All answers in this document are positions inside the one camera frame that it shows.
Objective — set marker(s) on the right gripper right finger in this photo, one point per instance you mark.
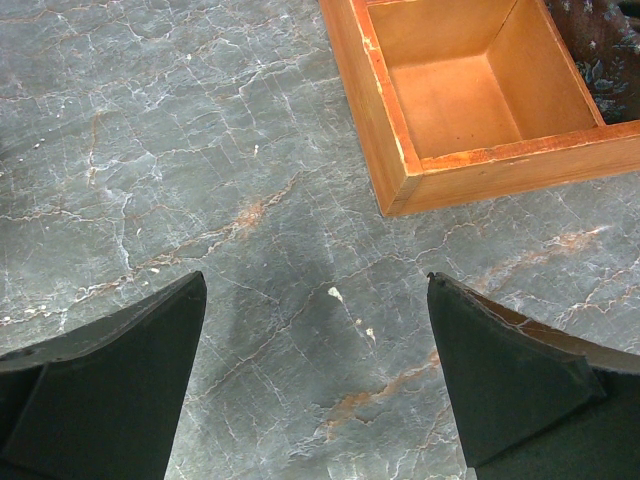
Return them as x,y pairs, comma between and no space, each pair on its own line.
530,401

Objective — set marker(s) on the orange wooden divided tray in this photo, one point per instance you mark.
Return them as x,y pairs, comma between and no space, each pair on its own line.
461,101

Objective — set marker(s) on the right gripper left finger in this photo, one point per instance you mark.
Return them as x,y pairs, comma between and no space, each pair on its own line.
103,401

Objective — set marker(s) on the dark sock lower compartment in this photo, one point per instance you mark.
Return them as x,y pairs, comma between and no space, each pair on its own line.
603,40

